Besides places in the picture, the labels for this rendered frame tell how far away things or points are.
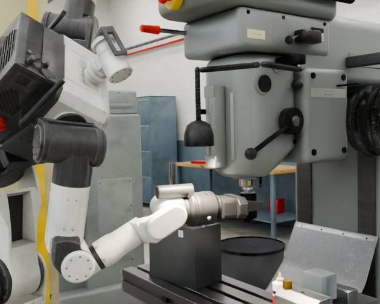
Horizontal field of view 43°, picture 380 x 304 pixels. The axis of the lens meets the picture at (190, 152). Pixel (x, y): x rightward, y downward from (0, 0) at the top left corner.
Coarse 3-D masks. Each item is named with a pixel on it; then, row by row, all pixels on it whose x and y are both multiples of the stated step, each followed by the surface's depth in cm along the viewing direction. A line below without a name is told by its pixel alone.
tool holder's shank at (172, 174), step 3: (168, 162) 160; (171, 162) 160; (174, 162) 160; (168, 165) 159; (171, 165) 159; (174, 165) 159; (168, 168) 160; (171, 168) 159; (174, 168) 159; (168, 171) 160; (171, 171) 159; (174, 171) 159; (168, 174) 160; (171, 174) 159; (174, 174) 159; (171, 177) 159; (174, 177) 159; (171, 180) 159; (174, 180) 159; (171, 183) 159; (174, 183) 159
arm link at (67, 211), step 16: (64, 192) 110; (80, 192) 111; (48, 208) 113; (64, 208) 110; (80, 208) 112; (48, 224) 112; (64, 224) 111; (80, 224) 113; (48, 240) 112; (64, 240) 110; (80, 240) 114; (64, 256) 111; (80, 256) 111; (64, 272) 110; (80, 272) 112
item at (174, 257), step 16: (176, 240) 151; (192, 240) 146; (208, 240) 150; (160, 256) 157; (176, 256) 152; (192, 256) 146; (208, 256) 150; (160, 272) 158; (176, 272) 152; (192, 272) 147; (208, 272) 150; (192, 288) 147
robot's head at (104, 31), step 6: (102, 30) 119; (108, 30) 120; (114, 30) 121; (96, 36) 122; (102, 36) 120; (108, 36) 119; (114, 36) 121; (108, 42) 118; (120, 42) 120; (114, 48) 118; (120, 48) 120; (114, 54) 118; (120, 54) 118; (126, 54) 120
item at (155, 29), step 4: (140, 28) 123; (144, 28) 122; (148, 28) 123; (152, 28) 123; (156, 28) 124; (160, 28) 125; (164, 28) 126; (144, 32) 123; (148, 32) 123; (152, 32) 124; (156, 32) 124; (160, 32) 126; (164, 32) 126; (168, 32) 127; (172, 32) 128; (176, 32) 128; (180, 32) 129; (184, 32) 130
